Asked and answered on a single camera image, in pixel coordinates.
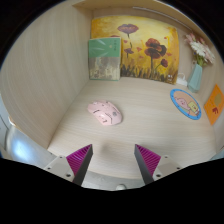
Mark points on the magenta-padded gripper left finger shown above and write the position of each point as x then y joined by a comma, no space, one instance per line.
79,161

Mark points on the white power strip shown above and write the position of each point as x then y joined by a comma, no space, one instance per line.
181,80

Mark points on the green book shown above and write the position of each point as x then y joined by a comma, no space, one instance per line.
104,58

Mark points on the yellow poppy flower painting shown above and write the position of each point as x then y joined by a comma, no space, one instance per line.
146,43

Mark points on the pink computer mouse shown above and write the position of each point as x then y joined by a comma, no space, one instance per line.
105,113

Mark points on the pale teal vase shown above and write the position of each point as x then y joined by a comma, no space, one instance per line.
195,79

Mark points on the pink and white flower bouquet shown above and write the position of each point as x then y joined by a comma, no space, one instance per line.
200,50

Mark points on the orange book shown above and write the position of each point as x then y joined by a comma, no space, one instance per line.
215,105

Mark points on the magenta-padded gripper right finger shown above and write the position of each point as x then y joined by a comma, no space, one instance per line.
148,161

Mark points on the round blue-rimmed cartoon mouse pad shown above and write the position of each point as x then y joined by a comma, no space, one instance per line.
185,104

